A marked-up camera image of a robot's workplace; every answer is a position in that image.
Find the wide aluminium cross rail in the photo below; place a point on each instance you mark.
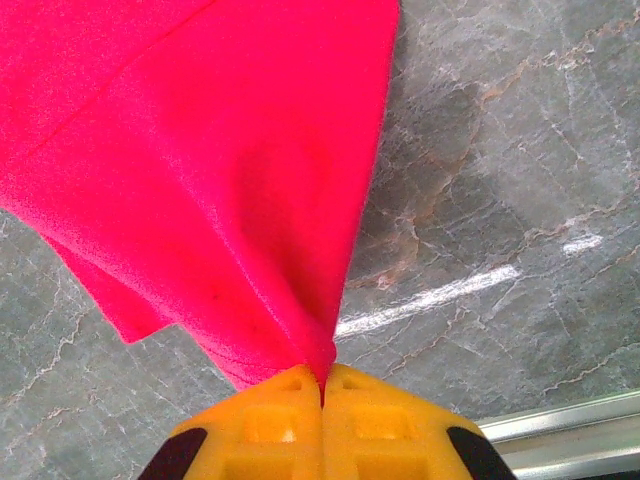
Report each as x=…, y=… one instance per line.
x=575, y=435

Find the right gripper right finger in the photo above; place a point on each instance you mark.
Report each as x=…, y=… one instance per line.
x=390, y=445

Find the red t-shirt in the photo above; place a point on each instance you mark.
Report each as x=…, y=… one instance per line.
x=200, y=175

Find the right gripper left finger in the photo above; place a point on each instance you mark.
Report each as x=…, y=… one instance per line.
x=260, y=445

